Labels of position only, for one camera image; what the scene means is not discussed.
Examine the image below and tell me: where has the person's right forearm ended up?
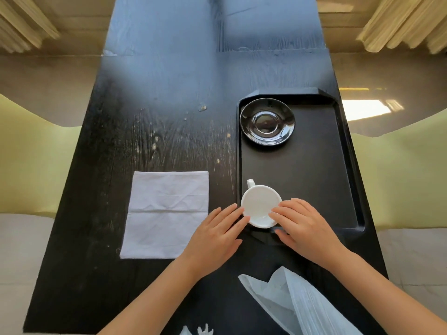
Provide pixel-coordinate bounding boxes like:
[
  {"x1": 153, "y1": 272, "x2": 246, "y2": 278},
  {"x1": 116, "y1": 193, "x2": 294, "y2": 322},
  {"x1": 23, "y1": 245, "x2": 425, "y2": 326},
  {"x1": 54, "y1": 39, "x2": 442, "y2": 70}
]
[{"x1": 328, "y1": 251, "x2": 447, "y2": 335}]

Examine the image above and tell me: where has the white ceramic cup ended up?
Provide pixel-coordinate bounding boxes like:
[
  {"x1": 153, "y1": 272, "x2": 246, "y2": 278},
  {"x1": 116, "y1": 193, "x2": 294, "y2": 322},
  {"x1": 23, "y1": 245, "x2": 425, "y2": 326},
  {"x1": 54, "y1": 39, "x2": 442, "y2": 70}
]
[{"x1": 241, "y1": 179, "x2": 283, "y2": 229}]

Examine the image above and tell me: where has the black plastic tray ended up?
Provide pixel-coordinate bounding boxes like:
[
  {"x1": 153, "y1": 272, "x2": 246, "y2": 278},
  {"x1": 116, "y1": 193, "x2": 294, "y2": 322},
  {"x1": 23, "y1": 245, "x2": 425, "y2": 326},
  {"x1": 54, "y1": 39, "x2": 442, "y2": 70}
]
[{"x1": 237, "y1": 87, "x2": 366, "y2": 241}]

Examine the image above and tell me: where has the person's right hand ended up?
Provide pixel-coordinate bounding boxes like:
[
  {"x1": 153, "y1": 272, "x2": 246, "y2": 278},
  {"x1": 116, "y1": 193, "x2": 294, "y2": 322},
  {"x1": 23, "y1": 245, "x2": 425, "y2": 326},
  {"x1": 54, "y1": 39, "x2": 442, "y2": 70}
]
[{"x1": 268, "y1": 198, "x2": 350, "y2": 273}]

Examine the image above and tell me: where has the pale green chair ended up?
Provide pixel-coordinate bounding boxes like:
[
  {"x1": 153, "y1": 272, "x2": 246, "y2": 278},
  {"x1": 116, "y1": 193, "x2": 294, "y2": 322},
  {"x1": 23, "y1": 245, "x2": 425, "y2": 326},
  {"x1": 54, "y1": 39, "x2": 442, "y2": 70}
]
[
  {"x1": 0, "y1": 94, "x2": 83, "y2": 219},
  {"x1": 351, "y1": 107, "x2": 447, "y2": 231}
]

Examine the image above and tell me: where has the person's left hand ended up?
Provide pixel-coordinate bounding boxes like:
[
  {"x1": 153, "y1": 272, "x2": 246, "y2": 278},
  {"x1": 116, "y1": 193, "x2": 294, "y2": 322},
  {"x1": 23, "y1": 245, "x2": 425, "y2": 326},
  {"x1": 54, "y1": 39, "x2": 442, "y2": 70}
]
[{"x1": 180, "y1": 203, "x2": 251, "y2": 280}]

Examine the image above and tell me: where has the person's left forearm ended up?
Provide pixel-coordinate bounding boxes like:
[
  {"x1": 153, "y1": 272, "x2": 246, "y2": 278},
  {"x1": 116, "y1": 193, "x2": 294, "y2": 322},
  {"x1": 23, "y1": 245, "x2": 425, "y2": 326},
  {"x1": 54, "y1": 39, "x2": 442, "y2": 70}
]
[{"x1": 97, "y1": 257, "x2": 207, "y2": 335}]

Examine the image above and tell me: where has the white cloth napkin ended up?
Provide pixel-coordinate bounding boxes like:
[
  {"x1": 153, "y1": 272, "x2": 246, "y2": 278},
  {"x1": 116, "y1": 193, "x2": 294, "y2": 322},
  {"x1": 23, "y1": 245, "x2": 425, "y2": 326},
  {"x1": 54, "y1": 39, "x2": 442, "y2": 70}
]
[{"x1": 120, "y1": 170, "x2": 210, "y2": 260}]

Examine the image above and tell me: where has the black glossy saucer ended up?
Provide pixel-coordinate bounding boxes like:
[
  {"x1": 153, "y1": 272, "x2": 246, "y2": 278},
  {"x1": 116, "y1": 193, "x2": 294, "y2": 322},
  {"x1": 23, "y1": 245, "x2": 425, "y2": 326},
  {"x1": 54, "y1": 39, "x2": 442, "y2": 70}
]
[{"x1": 239, "y1": 98, "x2": 296, "y2": 147}]

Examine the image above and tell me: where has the cream pleated curtain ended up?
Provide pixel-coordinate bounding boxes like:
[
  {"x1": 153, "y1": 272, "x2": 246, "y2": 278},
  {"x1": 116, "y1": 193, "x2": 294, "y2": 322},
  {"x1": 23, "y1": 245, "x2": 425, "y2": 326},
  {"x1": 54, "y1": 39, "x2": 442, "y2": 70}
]
[
  {"x1": 0, "y1": 0, "x2": 61, "y2": 54},
  {"x1": 356, "y1": 0, "x2": 447, "y2": 54}
]

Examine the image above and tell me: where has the person's white pleated garment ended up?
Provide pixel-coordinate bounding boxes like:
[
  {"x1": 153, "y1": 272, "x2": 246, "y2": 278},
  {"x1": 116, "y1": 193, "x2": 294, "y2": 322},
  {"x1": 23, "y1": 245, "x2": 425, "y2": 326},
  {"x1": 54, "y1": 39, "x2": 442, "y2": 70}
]
[{"x1": 238, "y1": 265, "x2": 364, "y2": 335}]

